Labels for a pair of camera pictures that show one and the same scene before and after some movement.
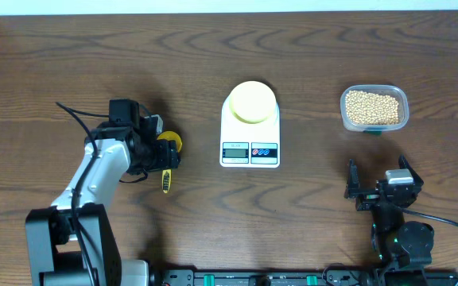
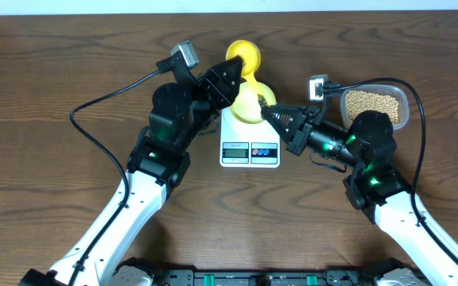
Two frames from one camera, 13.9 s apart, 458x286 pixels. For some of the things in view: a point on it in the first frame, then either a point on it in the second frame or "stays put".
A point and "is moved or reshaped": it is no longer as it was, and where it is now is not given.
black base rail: [264, 276] stays put
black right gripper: [352, 191] -> [301, 124]
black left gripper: [167, 154] -> [215, 91]
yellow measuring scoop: [167, 174] is moved or reshaped
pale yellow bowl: [252, 102] stays put
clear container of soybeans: [374, 108] stays put
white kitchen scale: [249, 145] stays put
